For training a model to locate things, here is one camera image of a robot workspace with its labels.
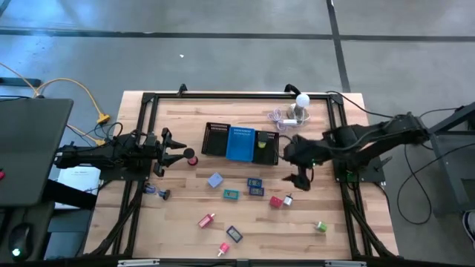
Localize black plastic basket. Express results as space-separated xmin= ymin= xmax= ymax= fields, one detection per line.
xmin=201 ymin=122 xmax=232 ymax=156
xmin=253 ymin=130 xmax=281 ymax=166

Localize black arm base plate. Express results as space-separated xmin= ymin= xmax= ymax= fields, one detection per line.
xmin=333 ymin=155 xmax=387 ymax=185
xmin=98 ymin=162 xmax=153 ymax=182

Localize pink-red USB charger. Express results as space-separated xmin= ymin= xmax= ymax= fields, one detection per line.
xmin=197 ymin=212 xmax=217 ymax=229

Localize blue sand hourglass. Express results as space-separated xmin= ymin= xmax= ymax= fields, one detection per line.
xmin=143 ymin=182 xmax=171 ymax=202

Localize dark grey laptop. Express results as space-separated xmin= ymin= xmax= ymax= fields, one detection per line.
xmin=0 ymin=97 xmax=74 ymax=207

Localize silver metal bracket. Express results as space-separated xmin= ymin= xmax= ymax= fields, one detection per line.
xmin=324 ymin=260 xmax=368 ymax=267
xmin=117 ymin=259 xmax=161 ymax=267

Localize black computer mouse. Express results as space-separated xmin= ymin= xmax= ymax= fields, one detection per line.
xmin=7 ymin=223 xmax=31 ymax=262

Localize dark metal stand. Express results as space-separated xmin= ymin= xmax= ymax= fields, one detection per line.
xmin=407 ymin=99 xmax=475 ymax=218

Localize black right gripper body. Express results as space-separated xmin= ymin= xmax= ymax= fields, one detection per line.
xmin=284 ymin=133 xmax=330 ymax=168

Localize white light bulb on base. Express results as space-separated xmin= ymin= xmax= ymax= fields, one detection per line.
xmin=286 ymin=93 xmax=311 ymax=122

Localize black aluminium rig frame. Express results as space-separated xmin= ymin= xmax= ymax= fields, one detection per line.
xmin=83 ymin=83 xmax=400 ymax=260

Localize black floor cable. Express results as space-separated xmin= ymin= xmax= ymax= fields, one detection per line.
xmin=396 ymin=142 xmax=475 ymax=225

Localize red sand hourglass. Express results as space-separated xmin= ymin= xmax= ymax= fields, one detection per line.
xmin=183 ymin=148 xmax=200 ymax=166

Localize grey USB charger cube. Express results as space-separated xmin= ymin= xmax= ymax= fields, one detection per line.
xmin=207 ymin=171 xmax=225 ymax=189

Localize black mouse pad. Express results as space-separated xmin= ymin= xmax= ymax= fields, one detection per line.
xmin=0 ymin=202 xmax=56 ymax=263

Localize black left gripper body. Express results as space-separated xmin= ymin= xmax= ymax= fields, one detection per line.
xmin=142 ymin=128 xmax=177 ymax=178

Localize blue plastic basket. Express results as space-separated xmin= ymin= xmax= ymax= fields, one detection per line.
xmin=225 ymin=126 xmax=257 ymax=163

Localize yellow cable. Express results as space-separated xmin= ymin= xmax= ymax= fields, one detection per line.
xmin=0 ymin=61 xmax=112 ymax=148

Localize white paper sheet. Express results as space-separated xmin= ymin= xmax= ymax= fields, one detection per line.
xmin=56 ymin=165 xmax=102 ymax=196

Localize person's shoe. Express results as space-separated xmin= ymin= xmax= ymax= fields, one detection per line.
xmin=462 ymin=209 xmax=475 ymax=249

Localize black flat floor bar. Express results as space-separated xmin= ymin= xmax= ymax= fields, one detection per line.
xmin=0 ymin=76 xmax=42 ymax=88

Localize thin black cable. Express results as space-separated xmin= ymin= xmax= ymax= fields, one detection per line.
xmin=325 ymin=90 xmax=394 ymax=119

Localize purple plastic tray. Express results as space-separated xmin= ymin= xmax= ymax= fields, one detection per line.
xmin=226 ymin=225 xmax=244 ymax=244

